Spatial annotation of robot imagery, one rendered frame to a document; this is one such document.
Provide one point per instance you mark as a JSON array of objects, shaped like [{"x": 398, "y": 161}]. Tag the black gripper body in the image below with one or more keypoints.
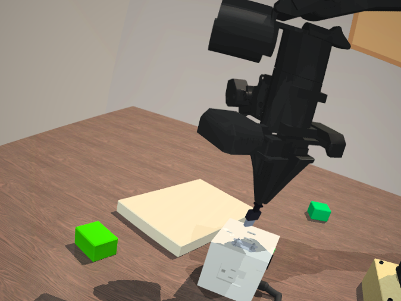
[{"x": 288, "y": 111}]

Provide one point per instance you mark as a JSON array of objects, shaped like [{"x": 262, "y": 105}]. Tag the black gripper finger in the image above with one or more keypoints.
[
  {"x": 266, "y": 171},
  {"x": 295, "y": 165}
]

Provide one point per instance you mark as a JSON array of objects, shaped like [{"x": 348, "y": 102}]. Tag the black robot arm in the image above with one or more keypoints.
[{"x": 246, "y": 29}]

